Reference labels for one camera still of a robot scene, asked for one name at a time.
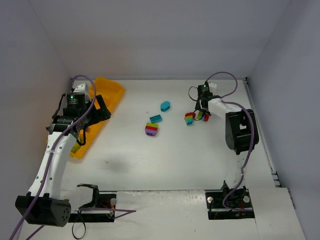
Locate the green blue red lego stack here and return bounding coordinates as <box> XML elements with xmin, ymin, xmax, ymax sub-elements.
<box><xmin>201</xmin><ymin>111</ymin><xmax>210</xmax><ymax>122</ymax></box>

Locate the rainbow curved lego stack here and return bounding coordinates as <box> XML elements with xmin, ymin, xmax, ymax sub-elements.
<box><xmin>184</xmin><ymin>112</ymin><xmax>196</xmax><ymax>126</ymax></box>

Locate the green square lego brick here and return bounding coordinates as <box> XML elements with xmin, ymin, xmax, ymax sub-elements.
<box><xmin>71</xmin><ymin>145</ymin><xmax>80</xmax><ymax>153</ymax></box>

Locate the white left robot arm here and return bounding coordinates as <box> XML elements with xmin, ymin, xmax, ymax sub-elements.
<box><xmin>15</xmin><ymin>90</ymin><xmax>111</xmax><ymax>227</ymax></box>

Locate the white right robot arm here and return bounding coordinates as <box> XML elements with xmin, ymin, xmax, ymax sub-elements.
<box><xmin>194</xmin><ymin>82</ymin><xmax>259</xmax><ymax>199</ymax></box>

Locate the yellow divided plastic tray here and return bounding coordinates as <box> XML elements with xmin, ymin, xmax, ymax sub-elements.
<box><xmin>44</xmin><ymin>76</ymin><xmax>126</xmax><ymax>160</ymax></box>

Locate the teal rounded lego brick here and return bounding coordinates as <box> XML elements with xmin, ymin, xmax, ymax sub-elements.
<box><xmin>160</xmin><ymin>101</ymin><xmax>171</xmax><ymax>112</ymax></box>

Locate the teal flat lego brick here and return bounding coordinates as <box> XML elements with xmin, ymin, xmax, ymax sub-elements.
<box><xmin>149</xmin><ymin>114</ymin><xmax>163</xmax><ymax>124</ymax></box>

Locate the striped lego stack purple base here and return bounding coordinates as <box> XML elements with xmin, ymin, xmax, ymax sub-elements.
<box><xmin>144</xmin><ymin>122</ymin><xmax>159</xmax><ymax>137</ymax></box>

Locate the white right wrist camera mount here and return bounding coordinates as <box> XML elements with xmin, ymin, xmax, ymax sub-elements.
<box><xmin>207</xmin><ymin>82</ymin><xmax>218</xmax><ymax>95</ymax></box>

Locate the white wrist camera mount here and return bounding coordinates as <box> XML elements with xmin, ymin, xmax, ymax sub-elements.
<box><xmin>207</xmin><ymin>82</ymin><xmax>218</xmax><ymax>95</ymax></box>
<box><xmin>72</xmin><ymin>82</ymin><xmax>89</xmax><ymax>96</ymax></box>

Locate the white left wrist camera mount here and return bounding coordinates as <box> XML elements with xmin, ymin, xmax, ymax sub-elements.
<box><xmin>72</xmin><ymin>82</ymin><xmax>89</xmax><ymax>96</ymax></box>

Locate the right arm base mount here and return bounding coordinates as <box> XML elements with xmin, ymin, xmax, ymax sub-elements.
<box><xmin>205</xmin><ymin>189</ymin><xmax>255</xmax><ymax>221</ymax></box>

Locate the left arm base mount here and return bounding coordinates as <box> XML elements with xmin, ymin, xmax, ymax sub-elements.
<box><xmin>68</xmin><ymin>192</ymin><xmax>117</xmax><ymax>223</ymax></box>

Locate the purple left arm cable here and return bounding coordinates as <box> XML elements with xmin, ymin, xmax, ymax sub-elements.
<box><xmin>8</xmin><ymin>74</ymin><xmax>137</xmax><ymax>240</ymax></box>

